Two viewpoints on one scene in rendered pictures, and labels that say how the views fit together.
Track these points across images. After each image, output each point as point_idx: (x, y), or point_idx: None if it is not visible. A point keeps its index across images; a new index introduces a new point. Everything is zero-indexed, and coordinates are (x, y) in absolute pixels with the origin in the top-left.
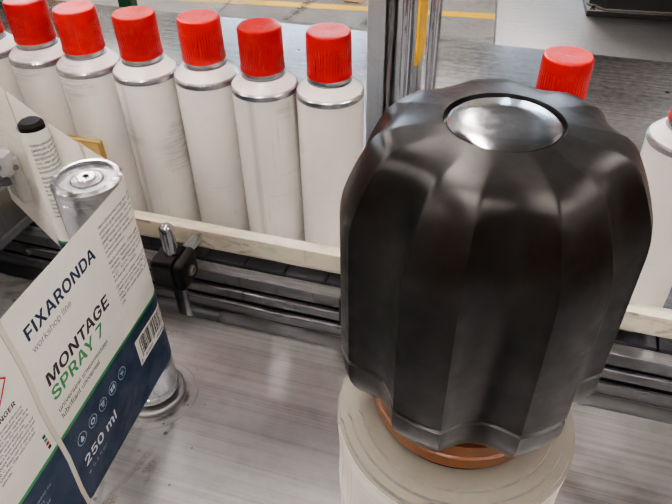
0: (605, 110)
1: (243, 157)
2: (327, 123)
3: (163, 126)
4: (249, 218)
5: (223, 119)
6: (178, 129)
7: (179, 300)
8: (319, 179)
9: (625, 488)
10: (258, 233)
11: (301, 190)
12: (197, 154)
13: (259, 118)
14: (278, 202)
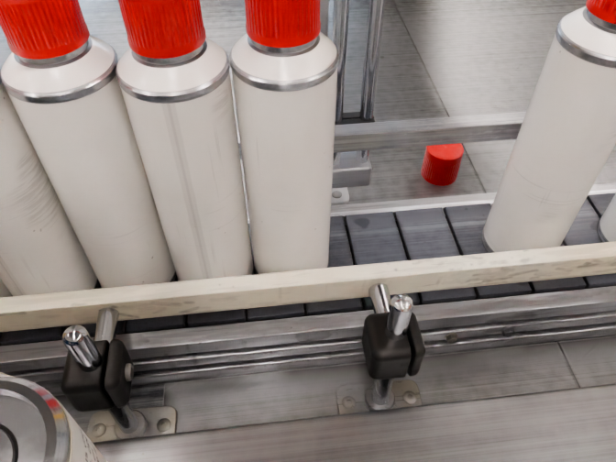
0: (445, 9)
1: (161, 186)
2: (302, 110)
3: (7, 170)
4: (178, 261)
5: (114, 137)
6: (32, 166)
7: (115, 411)
8: (288, 191)
9: None
10: (202, 280)
11: (245, 204)
12: (80, 198)
13: (187, 126)
14: (225, 233)
